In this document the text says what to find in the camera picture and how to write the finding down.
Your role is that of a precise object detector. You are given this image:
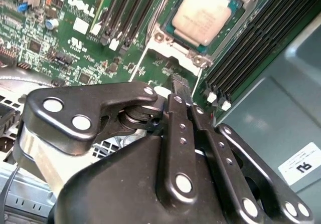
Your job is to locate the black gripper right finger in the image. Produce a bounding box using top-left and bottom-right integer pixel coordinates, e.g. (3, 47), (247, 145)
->
(179, 77), (315, 224)

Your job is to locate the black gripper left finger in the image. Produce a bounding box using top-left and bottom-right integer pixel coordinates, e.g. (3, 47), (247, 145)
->
(14, 74), (199, 209)

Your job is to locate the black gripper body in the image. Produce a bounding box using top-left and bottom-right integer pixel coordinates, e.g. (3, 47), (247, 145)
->
(49, 136), (240, 224)

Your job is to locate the CPU with silver top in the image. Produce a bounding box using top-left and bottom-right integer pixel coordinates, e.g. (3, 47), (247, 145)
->
(163, 0), (245, 54)

